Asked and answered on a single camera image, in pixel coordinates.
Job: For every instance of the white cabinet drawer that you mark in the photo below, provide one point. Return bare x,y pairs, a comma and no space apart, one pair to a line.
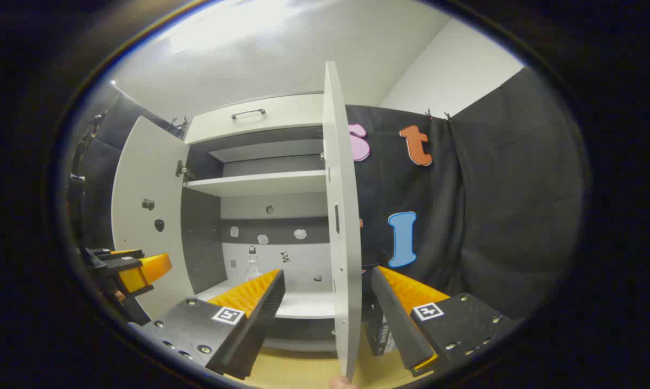
287,121

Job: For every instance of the white cabinet shelf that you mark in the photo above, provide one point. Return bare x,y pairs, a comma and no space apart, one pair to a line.
260,183

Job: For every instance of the white cabinet door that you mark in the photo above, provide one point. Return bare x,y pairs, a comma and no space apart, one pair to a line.
342,162
147,162

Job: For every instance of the clear bottle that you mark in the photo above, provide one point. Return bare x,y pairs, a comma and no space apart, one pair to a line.
252,267

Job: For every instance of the white cabinet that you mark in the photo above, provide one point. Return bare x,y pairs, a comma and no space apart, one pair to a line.
303,205

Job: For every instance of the grey standing book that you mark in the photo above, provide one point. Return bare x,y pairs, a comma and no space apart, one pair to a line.
388,341

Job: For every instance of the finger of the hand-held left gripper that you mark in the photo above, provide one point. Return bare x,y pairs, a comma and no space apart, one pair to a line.
114,254
149,267

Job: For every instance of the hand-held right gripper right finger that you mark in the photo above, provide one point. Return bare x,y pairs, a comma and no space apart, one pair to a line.
398,324

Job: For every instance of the metal door hinge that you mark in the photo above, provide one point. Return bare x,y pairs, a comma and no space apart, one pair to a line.
182,170

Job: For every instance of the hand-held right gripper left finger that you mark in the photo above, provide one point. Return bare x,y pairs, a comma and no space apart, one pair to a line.
260,319

